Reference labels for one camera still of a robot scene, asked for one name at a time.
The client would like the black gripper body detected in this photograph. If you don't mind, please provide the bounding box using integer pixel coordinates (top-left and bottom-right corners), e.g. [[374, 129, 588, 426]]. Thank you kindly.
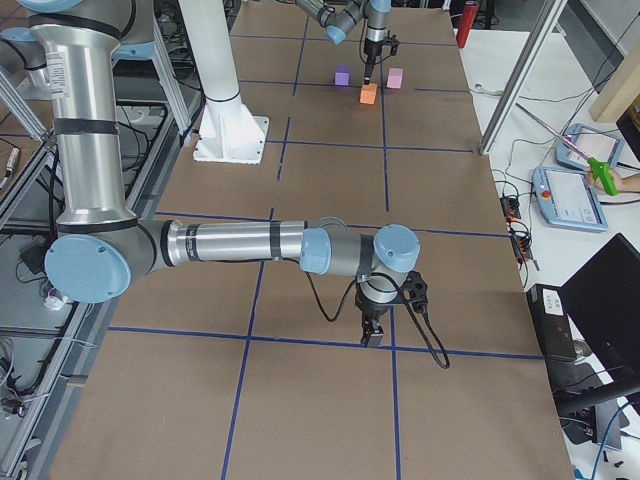
[[355, 286, 392, 325], [363, 39, 384, 64]]

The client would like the black computer box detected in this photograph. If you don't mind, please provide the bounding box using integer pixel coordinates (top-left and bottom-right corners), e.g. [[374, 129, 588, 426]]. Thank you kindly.
[[526, 284, 577, 363]]

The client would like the brown paper table cover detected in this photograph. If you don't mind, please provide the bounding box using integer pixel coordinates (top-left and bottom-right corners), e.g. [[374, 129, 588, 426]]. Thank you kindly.
[[49, 3, 573, 479]]

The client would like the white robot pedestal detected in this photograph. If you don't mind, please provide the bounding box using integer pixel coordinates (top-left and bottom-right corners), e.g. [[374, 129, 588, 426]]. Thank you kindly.
[[179, 0, 269, 165]]

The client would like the far teach pendant tablet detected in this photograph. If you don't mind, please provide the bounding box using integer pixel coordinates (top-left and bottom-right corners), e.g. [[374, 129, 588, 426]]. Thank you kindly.
[[555, 123, 625, 170]]

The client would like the orange foam block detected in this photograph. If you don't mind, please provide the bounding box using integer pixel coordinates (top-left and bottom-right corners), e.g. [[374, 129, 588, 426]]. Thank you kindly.
[[359, 83, 378, 105]]

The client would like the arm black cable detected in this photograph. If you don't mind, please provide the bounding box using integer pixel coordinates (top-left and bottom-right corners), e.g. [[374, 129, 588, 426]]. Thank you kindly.
[[305, 272, 451, 370]]

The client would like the red cylinder tube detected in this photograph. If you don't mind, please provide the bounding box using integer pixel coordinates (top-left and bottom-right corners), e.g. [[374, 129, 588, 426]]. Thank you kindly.
[[456, 1, 478, 49]]

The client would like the green handled reacher grabber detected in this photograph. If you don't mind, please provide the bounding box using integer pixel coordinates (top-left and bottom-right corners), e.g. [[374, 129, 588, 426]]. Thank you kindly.
[[514, 102, 626, 196]]

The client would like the black monitor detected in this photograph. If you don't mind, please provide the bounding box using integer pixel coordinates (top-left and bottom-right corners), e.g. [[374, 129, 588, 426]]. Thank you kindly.
[[560, 233, 640, 375]]

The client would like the near teach pendant tablet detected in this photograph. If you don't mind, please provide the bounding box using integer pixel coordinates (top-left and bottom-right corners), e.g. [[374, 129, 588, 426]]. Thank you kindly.
[[532, 166, 608, 233]]

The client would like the aluminium frame post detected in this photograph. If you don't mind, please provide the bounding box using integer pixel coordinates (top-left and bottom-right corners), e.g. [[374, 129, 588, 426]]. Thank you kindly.
[[479, 0, 568, 155]]

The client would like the purple foam block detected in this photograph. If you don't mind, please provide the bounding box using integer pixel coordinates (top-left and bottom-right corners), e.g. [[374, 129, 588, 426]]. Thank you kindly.
[[334, 65, 350, 86]]

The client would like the pink foam block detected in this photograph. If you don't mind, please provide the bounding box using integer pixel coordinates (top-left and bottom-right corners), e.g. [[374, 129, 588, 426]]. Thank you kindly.
[[386, 67, 404, 90]]

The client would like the teach pendant tablet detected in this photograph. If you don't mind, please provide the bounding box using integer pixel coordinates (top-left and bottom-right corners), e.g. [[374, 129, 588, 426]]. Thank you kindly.
[[532, 166, 608, 233], [555, 123, 625, 170]]

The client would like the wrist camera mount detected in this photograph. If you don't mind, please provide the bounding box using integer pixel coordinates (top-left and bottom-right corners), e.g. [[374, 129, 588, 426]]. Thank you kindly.
[[402, 270, 428, 314], [384, 31, 400, 56]]

